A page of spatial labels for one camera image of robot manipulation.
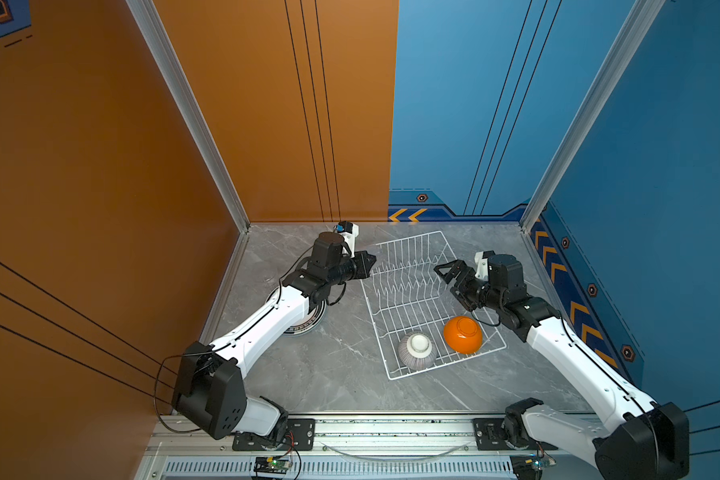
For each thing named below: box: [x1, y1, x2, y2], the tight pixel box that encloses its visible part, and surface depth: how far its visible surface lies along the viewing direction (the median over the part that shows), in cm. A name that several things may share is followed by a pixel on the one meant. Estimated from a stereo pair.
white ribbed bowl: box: [398, 332, 437, 371], surface depth 82 cm
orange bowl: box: [443, 316, 483, 355], surface depth 86 cm
